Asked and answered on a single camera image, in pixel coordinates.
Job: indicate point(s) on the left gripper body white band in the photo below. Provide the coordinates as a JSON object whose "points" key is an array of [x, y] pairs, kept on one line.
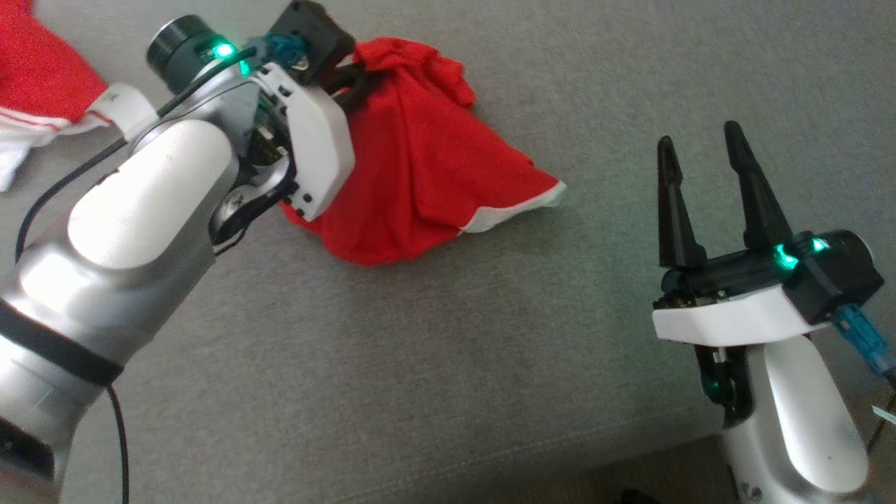
{"points": [[318, 147]]}

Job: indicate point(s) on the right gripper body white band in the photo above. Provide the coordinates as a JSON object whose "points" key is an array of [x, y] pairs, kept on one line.
{"points": [[728, 318]]}

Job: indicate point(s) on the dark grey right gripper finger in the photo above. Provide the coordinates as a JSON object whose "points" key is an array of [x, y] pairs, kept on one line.
{"points": [[763, 217], [675, 224]]}

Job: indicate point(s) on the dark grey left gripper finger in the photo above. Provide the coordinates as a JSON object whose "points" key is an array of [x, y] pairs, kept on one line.
{"points": [[352, 69], [353, 91]]}

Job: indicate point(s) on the red mesh shorts white trim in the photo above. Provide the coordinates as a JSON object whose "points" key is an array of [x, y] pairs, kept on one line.
{"points": [[420, 168]]}

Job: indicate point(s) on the red Bulls 23 jersey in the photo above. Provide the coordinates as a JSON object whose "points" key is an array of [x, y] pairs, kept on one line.
{"points": [[35, 63]]}

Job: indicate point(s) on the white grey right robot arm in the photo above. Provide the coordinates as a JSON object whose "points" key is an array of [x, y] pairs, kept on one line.
{"points": [[805, 420]]}

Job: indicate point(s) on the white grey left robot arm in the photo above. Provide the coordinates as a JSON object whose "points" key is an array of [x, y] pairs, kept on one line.
{"points": [[140, 203]]}

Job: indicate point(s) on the grey sofa seat cushion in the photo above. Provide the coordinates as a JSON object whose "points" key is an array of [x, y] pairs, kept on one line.
{"points": [[490, 350]]}

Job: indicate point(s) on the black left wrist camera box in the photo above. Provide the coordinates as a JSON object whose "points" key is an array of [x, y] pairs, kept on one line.
{"points": [[311, 35]]}

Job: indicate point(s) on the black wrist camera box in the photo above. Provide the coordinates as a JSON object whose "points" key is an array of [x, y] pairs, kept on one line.
{"points": [[836, 273], [311, 35]]}

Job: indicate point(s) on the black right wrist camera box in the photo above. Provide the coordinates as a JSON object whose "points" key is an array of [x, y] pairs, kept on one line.
{"points": [[836, 273]]}

